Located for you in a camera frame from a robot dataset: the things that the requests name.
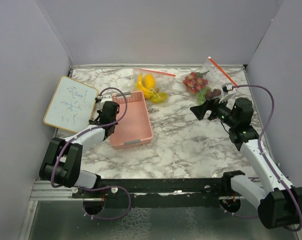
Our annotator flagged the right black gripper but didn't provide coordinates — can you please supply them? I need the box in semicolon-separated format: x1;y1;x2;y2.
191;94;237;128

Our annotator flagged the pink plastic basket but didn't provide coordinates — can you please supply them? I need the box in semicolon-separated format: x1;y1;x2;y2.
109;91;153;149

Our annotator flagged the zip bag with yellow fruit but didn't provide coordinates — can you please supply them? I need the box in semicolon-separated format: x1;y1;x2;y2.
133;68;176;104

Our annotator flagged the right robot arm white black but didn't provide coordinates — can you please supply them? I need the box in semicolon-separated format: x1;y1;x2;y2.
190;97;302;232

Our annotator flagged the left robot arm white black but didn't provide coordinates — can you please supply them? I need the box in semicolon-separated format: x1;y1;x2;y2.
39;101;120;198

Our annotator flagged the zip bag with berries grapes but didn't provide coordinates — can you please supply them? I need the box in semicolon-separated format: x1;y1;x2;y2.
181;57;237;105

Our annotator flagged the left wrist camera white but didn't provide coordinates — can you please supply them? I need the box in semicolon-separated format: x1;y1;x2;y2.
97;94;113;103

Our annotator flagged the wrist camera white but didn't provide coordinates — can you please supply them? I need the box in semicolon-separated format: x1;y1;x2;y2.
97;94;113;103
219;83;237;104

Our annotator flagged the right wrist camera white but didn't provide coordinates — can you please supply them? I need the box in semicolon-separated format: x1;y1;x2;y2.
219;83;237;104

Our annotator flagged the small whiteboard wooden frame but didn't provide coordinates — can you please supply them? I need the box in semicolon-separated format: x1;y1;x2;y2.
43;76;98;133

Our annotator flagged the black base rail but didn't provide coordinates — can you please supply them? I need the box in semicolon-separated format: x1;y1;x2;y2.
72;178;240;209

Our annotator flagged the aluminium frame rail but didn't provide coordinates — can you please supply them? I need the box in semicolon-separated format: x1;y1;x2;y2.
30;180;73;201

